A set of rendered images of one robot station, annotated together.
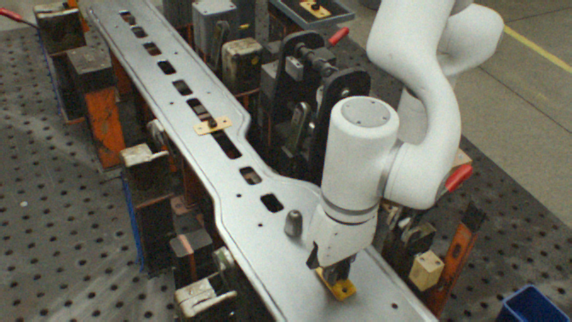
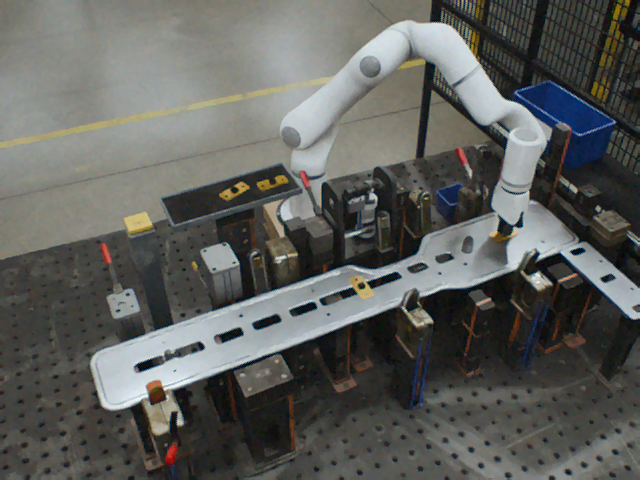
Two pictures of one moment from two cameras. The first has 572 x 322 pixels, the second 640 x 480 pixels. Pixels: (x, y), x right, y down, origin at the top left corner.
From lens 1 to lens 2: 1.76 m
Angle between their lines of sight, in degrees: 58
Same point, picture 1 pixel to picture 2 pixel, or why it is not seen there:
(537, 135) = (136, 190)
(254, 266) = (499, 267)
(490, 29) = not seen: hidden behind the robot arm
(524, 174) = not seen: hidden behind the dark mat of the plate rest
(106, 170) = (296, 448)
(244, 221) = (463, 271)
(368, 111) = (525, 133)
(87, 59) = (266, 374)
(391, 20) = (495, 100)
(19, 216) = not seen: outside the picture
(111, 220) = (361, 437)
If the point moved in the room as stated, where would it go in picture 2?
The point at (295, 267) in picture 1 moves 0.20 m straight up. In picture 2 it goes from (496, 250) to (509, 195)
